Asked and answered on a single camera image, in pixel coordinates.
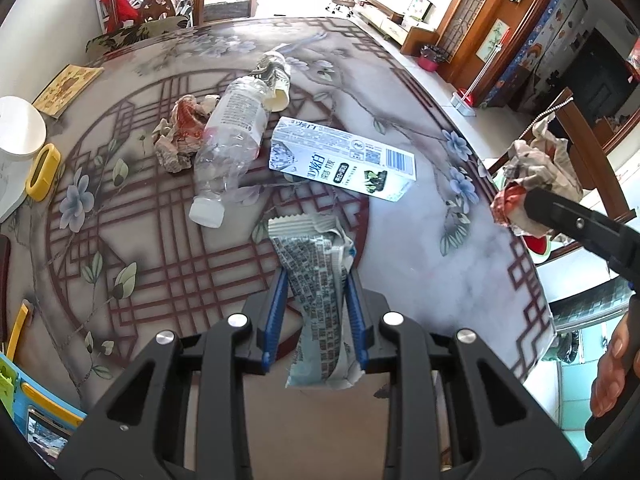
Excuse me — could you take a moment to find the dark carved wooden chair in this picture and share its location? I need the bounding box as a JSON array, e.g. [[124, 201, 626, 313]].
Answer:
[[482, 87, 640, 242]]

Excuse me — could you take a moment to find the blue patterned fridge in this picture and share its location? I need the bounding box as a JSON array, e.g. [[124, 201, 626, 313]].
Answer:
[[487, 0, 589, 111]]

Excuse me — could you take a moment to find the white plastic container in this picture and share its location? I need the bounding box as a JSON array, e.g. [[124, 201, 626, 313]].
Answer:
[[0, 96, 47, 223]]

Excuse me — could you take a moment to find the person's right hand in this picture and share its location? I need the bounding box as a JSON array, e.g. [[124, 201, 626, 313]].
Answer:
[[590, 310, 640, 418]]

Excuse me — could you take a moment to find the wooden lattice partition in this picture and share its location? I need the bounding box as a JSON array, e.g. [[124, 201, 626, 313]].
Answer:
[[435, 0, 567, 106]]

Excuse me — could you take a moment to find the crumpled paper with red print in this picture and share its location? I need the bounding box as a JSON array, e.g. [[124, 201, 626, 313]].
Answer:
[[151, 95, 221, 174]]

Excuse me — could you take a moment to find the clear plastic bottle white cap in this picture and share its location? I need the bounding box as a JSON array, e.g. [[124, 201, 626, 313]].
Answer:
[[189, 76, 271, 228]]

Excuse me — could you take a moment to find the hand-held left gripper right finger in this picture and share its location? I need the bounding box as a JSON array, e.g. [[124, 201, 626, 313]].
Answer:
[[345, 267, 583, 480]]

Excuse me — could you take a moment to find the printed paper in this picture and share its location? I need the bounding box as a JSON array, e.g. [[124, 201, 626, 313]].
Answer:
[[491, 120, 583, 238]]

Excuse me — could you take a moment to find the white floor cleaning tool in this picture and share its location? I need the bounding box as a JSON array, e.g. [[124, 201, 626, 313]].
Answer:
[[450, 42, 502, 117]]

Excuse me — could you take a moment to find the white bead string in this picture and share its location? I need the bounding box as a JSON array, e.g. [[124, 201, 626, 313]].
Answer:
[[520, 94, 574, 139]]

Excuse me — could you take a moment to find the white blue carton box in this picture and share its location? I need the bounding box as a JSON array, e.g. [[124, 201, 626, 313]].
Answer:
[[269, 116, 417, 203]]

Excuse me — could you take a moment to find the yellow flat stick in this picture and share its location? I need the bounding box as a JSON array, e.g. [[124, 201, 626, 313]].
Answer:
[[5, 302, 32, 359]]

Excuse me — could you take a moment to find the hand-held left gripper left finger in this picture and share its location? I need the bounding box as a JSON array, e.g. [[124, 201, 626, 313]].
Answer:
[[55, 267, 290, 480]]

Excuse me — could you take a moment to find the small cream drink bottle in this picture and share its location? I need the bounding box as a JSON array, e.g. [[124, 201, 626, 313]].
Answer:
[[256, 52, 292, 112]]

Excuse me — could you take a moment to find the blue yellow box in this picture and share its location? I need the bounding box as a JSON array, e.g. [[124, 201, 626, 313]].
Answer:
[[0, 352, 88, 471]]

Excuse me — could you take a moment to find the wooden chair with floral cushion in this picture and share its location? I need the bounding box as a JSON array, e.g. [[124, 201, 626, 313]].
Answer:
[[85, 0, 211, 58]]

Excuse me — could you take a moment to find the yellow oval ring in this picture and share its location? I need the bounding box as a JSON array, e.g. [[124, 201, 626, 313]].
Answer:
[[25, 143, 62, 202]]

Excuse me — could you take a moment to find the yellow patterned coaster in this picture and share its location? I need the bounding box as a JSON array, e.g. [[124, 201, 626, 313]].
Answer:
[[32, 65, 105, 120]]

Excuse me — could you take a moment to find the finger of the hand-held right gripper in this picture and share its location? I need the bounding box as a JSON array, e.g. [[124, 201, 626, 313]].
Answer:
[[522, 187, 640, 291]]

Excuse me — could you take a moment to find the low wooden cabinet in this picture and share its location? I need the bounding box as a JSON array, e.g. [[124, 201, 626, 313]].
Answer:
[[350, 0, 442, 58]]

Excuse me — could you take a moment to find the blue white snack wrapper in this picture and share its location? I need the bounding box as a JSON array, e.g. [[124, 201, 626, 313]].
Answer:
[[267, 214, 363, 391]]

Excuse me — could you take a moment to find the red bin with green rim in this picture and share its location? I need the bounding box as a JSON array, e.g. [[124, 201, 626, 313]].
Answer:
[[525, 236, 557, 264]]

